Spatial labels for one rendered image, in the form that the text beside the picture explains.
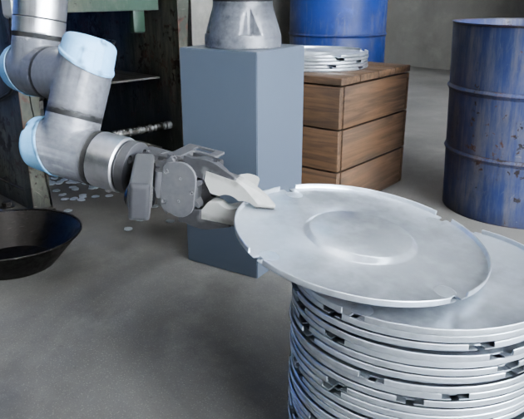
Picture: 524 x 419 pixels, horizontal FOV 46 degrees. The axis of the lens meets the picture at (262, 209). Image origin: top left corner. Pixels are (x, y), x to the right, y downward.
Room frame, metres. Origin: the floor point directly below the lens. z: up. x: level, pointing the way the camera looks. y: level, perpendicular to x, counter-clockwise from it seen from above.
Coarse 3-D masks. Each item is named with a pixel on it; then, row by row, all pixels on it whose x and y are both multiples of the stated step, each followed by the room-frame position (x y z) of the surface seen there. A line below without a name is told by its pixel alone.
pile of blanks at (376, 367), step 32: (320, 320) 0.55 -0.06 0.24; (352, 320) 0.53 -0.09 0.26; (320, 352) 0.55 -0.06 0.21; (352, 352) 0.52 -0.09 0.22; (384, 352) 0.50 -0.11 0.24; (416, 352) 0.49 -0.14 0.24; (448, 352) 0.50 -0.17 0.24; (480, 352) 0.50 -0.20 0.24; (512, 352) 0.50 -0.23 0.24; (320, 384) 0.55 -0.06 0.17; (352, 384) 0.52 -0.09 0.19; (384, 384) 0.50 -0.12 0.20; (416, 384) 0.50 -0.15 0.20; (448, 384) 0.50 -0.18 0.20; (480, 384) 0.50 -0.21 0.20; (512, 384) 0.50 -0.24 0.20; (320, 416) 0.55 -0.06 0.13; (352, 416) 0.52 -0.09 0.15; (384, 416) 0.50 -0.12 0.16; (416, 416) 0.50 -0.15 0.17; (448, 416) 0.50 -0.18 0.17; (480, 416) 0.50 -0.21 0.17; (512, 416) 0.51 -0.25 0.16
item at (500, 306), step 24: (480, 240) 0.72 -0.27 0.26; (504, 240) 0.71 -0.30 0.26; (504, 264) 0.64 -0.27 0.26; (504, 288) 0.58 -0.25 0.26; (384, 312) 0.53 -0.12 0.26; (408, 312) 0.53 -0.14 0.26; (432, 312) 0.53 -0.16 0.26; (456, 312) 0.53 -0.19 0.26; (480, 312) 0.53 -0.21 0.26; (504, 312) 0.53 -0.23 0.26; (456, 336) 0.49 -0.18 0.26
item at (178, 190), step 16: (128, 144) 0.78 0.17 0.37; (144, 144) 0.81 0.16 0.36; (192, 144) 0.82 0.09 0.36; (128, 160) 0.78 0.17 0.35; (160, 160) 0.80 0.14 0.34; (176, 160) 0.75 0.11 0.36; (128, 176) 0.77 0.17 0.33; (160, 176) 0.74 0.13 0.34; (176, 176) 0.74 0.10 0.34; (192, 176) 0.73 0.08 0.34; (160, 192) 0.74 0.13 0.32; (176, 192) 0.74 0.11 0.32; (192, 192) 0.73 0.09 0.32; (208, 192) 0.78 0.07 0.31; (176, 208) 0.74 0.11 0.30; (192, 208) 0.73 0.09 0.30
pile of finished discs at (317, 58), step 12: (312, 48) 1.86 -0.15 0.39; (324, 48) 1.85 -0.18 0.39; (336, 48) 1.92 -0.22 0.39; (348, 48) 1.91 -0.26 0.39; (360, 48) 1.86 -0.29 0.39; (312, 60) 1.66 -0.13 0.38; (324, 60) 1.66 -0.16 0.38; (336, 60) 1.70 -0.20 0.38; (348, 60) 1.68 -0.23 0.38; (360, 60) 1.77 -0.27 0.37
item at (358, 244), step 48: (336, 192) 0.79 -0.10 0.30; (240, 240) 0.61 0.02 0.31; (288, 240) 0.63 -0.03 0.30; (336, 240) 0.63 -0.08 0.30; (384, 240) 0.64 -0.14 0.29; (432, 240) 0.67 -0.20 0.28; (336, 288) 0.54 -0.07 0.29; (384, 288) 0.55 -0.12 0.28; (432, 288) 0.56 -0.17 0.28; (480, 288) 0.57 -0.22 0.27
